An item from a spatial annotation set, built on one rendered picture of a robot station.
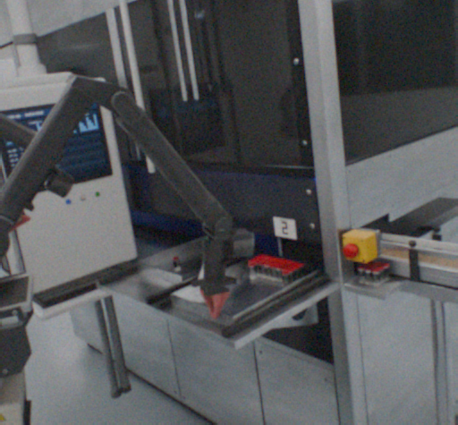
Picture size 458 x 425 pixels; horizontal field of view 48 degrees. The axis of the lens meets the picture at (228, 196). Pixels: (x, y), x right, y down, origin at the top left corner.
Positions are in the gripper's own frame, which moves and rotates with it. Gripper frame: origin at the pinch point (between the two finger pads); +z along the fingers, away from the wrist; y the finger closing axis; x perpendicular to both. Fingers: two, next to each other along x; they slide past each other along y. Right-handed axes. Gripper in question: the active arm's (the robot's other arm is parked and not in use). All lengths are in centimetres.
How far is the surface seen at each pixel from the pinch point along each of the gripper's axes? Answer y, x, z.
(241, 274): 27.0, 18.2, -2.3
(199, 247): 37, 53, -4
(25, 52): -8, 96, -76
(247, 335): 1.2, -10.7, 2.5
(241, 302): 12.4, 3.3, 0.3
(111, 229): 21, 88, -8
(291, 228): 33.9, 4.2, -17.8
